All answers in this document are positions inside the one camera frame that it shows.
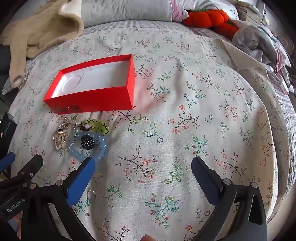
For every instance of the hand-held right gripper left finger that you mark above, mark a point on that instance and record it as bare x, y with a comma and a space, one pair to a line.
79, 183

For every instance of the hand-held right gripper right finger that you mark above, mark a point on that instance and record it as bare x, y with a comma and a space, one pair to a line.
205, 183

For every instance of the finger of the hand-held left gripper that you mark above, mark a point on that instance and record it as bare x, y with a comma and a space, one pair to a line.
31, 166
8, 160

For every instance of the dark green bead charm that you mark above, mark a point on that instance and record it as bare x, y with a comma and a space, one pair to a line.
86, 141

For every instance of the red cardboard box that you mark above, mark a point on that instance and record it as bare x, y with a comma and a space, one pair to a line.
92, 97

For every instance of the person's right hand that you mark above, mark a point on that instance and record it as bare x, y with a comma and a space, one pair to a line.
147, 238

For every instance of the floral bedsheet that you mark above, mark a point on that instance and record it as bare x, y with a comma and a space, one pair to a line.
161, 104

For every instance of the cream folded cloth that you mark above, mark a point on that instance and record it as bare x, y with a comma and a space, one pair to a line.
242, 60

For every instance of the cream knit blanket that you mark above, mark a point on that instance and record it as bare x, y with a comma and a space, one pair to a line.
41, 30

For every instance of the white patterned cloth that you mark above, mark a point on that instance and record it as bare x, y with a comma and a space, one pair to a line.
254, 37

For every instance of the orange pumpkin plush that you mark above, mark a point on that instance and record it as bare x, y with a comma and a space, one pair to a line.
208, 18

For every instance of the pink striped cloth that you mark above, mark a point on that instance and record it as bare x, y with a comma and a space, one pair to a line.
178, 11

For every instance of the grey pillow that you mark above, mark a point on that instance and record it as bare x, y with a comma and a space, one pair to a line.
124, 10

